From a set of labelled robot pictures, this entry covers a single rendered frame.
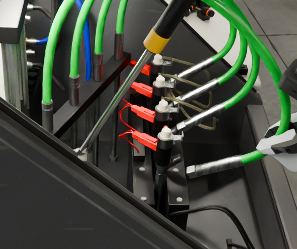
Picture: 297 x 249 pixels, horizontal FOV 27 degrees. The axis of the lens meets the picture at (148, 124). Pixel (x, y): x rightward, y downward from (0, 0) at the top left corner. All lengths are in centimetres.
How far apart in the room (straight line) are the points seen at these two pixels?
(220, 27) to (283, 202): 62
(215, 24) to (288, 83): 89
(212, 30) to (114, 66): 48
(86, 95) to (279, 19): 293
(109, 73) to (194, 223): 35
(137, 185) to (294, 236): 29
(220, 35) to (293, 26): 232
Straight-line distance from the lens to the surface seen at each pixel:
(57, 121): 107
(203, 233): 127
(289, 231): 115
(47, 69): 98
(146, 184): 113
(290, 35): 381
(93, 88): 116
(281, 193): 122
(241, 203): 135
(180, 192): 113
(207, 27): 165
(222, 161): 95
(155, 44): 58
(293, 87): 80
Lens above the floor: 175
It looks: 37 degrees down
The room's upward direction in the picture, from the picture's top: 5 degrees clockwise
